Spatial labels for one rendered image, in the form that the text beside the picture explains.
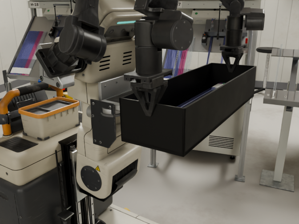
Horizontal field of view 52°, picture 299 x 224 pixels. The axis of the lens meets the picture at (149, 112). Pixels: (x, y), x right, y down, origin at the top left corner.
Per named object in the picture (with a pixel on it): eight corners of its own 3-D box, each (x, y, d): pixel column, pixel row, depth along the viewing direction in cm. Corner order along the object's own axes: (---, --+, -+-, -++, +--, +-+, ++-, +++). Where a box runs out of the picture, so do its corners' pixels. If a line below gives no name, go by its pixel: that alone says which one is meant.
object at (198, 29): (247, 57, 244) (248, 53, 239) (167, 53, 263) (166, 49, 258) (250, 25, 257) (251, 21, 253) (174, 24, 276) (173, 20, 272)
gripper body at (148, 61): (173, 77, 69) (173, 44, 66) (148, 86, 61) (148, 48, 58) (149, 74, 72) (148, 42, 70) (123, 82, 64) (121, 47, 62)
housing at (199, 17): (250, 30, 257) (251, 18, 245) (192, 28, 271) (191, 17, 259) (251, 22, 260) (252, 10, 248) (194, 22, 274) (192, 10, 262)
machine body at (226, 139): (238, 162, 275) (245, 96, 254) (163, 151, 295) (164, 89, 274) (241, 134, 333) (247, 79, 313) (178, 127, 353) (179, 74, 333)
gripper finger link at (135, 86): (172, 112, 71) (172, 72, 68) (156, 121, 65) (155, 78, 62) (147, 108, 74) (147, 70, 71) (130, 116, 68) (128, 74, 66)
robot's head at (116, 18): (63, 20, 100) (83, -18, 91) (105, 18, 116) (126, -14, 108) (89, 52, 98) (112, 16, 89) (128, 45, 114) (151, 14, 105)
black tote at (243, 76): (209, 90, 121) (211, 62, 117) (253, 96, 112) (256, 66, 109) (121, 141, 75) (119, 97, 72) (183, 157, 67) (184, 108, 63)
